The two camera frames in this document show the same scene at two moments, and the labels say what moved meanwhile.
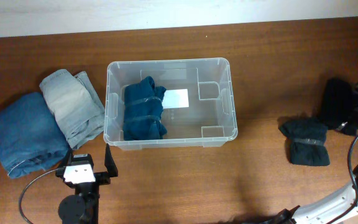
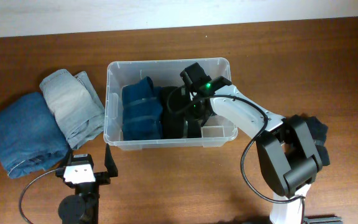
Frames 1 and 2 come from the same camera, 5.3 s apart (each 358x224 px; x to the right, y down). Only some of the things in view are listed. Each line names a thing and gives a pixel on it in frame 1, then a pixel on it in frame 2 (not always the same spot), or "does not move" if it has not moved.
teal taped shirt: (143, 111) does not move
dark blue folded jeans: (27, 136) does not move
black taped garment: (340, 106) to (174, 125)
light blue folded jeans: (76, 104) does not move
